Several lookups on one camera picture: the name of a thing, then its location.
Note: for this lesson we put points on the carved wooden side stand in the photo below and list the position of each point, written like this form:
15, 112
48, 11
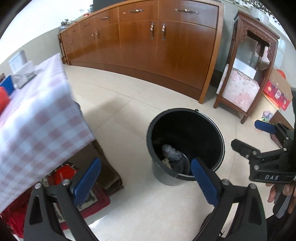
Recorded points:
253, 45

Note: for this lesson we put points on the wooden sideboard cabinet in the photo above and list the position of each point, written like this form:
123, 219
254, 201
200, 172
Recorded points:
173, 44

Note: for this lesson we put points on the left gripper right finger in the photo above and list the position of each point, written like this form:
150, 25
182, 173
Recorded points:
249, 221

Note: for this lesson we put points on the dark wooden table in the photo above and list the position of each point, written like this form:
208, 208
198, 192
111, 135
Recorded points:
109, 179

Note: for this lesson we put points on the clear plastic bag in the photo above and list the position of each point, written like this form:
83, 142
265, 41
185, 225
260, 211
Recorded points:
171, 153

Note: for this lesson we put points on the red gift box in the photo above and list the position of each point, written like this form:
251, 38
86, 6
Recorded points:
281, 99

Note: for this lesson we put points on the red plastic bag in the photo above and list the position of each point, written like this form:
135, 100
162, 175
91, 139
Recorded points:
4, 99

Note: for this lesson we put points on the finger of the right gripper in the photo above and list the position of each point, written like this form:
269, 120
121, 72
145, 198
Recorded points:
278, 132
245, 148

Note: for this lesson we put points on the green white carton box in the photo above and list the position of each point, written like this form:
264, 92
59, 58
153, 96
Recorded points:
25, 74

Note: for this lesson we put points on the black trash bucket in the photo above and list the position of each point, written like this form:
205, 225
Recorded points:
190, 132

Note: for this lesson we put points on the patterned red rug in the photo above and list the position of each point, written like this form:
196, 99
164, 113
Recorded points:
87, 195

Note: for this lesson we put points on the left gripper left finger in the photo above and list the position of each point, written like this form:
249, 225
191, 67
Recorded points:
41, 222

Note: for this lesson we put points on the checkered tablecloth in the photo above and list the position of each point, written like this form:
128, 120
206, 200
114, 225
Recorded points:
41, 128

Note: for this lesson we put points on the person's right hand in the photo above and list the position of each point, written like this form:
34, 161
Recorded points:
288, 190

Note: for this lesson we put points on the blue plastic bowl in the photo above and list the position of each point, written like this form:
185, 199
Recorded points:
8, 85

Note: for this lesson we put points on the white rectangular tin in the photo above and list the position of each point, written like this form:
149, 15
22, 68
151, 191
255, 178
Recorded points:
17, 61

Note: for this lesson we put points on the potted plant on sideboard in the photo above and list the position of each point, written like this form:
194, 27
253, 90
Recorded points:
65, 24

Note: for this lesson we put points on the pink floral framed panel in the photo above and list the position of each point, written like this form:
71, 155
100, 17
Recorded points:
241, 89

